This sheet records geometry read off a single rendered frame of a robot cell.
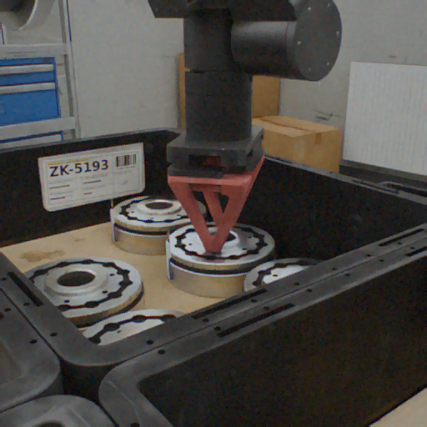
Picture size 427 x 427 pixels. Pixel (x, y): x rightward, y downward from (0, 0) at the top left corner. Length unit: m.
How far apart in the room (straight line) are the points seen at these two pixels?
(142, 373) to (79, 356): 0.03
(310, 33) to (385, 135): 3.12
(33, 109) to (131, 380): 2.38
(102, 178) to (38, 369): 0.42
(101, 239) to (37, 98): 2.00
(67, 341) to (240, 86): 0.27
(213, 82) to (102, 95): 3.34
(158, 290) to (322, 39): 0.25
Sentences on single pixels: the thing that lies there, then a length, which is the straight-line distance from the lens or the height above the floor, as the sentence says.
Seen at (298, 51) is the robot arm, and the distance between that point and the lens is 0.39.
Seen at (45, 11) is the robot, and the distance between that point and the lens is 0.92.
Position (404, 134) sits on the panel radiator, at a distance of 3.45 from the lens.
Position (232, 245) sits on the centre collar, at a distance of 0.49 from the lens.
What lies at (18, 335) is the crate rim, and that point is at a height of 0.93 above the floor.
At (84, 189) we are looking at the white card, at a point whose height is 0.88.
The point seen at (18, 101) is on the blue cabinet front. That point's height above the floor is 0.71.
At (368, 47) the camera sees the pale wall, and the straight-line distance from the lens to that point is 3.66.
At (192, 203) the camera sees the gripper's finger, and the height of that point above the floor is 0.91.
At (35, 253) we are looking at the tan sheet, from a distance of 0.59.
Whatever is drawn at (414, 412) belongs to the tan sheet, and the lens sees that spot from 0.38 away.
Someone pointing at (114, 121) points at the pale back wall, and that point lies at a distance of 3.85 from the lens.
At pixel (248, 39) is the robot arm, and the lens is 0.41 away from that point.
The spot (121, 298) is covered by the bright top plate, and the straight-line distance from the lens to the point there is 0.41.
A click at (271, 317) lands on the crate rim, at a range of 0.25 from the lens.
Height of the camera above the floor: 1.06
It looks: 21 degrees down
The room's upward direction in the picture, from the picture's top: straight up
